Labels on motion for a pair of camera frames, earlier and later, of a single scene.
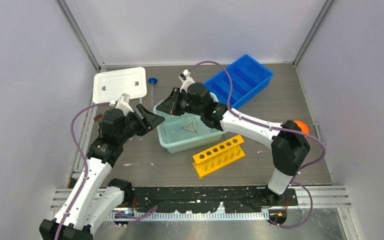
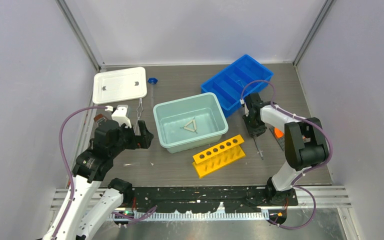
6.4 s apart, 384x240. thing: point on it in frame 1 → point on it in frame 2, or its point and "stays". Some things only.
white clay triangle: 191,129 stays
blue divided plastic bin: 248,76 stays
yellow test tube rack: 218,156 stays
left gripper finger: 150,120 → 144,140
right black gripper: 169,105 → 252,131
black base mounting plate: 188,199 stays
